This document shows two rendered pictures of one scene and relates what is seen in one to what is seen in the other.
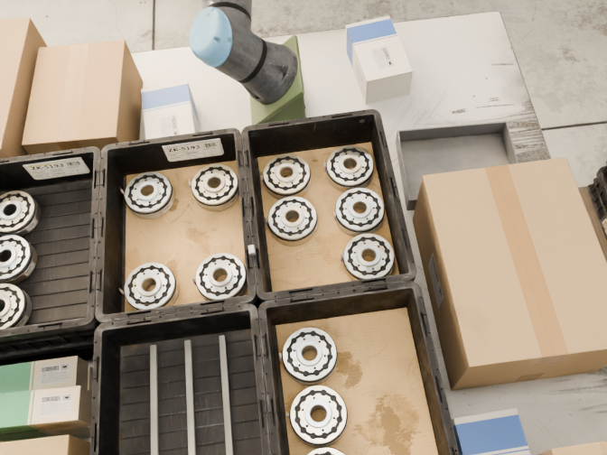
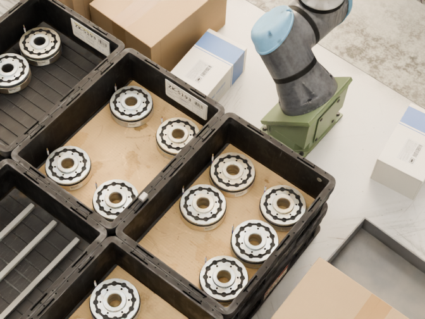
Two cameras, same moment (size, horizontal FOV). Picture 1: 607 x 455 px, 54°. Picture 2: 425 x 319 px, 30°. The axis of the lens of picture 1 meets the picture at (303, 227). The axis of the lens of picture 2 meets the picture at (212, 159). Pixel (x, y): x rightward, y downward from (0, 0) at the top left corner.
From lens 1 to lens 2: 0.66 m
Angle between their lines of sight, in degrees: 18
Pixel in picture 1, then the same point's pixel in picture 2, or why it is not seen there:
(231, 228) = not seen: hidden behind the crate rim
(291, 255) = (177, 230)
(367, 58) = (398, 142)
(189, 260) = (110, 172)
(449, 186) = (329, 281)
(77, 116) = (141, 13)
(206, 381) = (39, 257)
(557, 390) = not seen: outside the picture
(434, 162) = (372, 268)
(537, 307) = not seen: outside the picture
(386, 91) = (392, 181)
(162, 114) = (204, 57)
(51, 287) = (14, 112)
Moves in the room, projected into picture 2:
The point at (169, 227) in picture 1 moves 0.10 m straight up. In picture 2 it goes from (122, 138) to (119, 114)
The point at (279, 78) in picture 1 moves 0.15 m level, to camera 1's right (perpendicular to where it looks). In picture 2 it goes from (302, 100) to (355, 133)
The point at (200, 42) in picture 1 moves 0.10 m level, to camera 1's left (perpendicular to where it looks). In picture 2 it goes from (259, 27) to (226, 7)
